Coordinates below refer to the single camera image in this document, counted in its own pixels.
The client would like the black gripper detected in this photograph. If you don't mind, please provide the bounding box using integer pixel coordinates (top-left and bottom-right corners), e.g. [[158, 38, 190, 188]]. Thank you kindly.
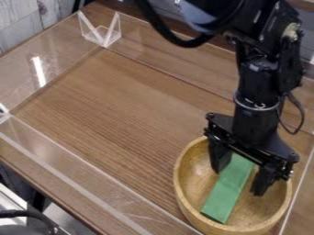
[[203, 94, 301, 196]]

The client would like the green rectangular block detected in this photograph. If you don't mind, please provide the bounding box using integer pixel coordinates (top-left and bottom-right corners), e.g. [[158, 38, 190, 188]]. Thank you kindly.
[[201, 154, 254, 224]]

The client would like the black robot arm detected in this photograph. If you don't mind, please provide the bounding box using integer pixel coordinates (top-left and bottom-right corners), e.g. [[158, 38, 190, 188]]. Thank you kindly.
[[179, 0, 305, 196]]

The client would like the brown wooden bowl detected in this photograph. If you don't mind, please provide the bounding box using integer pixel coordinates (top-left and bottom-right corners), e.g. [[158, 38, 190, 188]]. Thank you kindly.
[[173, 137, 293, 235]]

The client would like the clear acrylic tray wall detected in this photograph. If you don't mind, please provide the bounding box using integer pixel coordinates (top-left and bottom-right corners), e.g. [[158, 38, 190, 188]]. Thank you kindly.
[[0, 3, 314, 235]]

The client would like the clear acrylic corner bracket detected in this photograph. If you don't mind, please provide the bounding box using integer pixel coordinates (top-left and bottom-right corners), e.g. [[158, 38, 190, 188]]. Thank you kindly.
[[78, 11, 122, 48]]

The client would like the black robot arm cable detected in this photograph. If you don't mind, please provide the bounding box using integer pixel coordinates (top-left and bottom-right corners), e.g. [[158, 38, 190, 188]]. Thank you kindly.
[[134, 0, 306, 136]]

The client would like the black cable bottom left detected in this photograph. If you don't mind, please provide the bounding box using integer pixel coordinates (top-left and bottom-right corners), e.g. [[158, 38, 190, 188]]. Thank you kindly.
[[0, 208, 60, 235]]

